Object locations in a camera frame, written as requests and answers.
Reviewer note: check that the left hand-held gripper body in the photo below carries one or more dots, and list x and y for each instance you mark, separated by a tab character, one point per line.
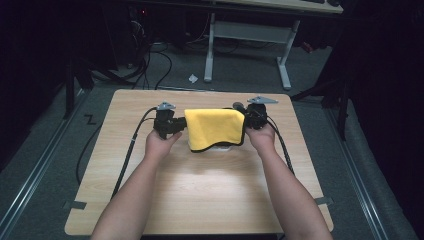
164	121

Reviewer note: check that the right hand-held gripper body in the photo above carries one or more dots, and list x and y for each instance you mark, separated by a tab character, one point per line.
256	115

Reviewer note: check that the yellow towel with black trim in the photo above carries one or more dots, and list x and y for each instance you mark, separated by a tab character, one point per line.
213	128

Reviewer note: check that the person's left hand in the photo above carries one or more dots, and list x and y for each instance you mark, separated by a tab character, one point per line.
160	145

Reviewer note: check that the person's right hand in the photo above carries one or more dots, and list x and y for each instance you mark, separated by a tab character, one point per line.
262	138

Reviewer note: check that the white paper scrap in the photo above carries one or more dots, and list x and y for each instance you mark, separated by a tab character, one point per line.
192	78

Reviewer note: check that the black metal stand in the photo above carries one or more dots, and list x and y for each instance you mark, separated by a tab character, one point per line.
336	100
70	86

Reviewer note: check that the grey tape piece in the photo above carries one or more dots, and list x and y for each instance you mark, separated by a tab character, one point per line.
324	201
75	204

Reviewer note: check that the white metal frame desk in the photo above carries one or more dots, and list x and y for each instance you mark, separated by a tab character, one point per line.
250	31

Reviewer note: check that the metal floor rail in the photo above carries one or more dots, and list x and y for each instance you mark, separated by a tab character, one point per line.
358	180
36	173

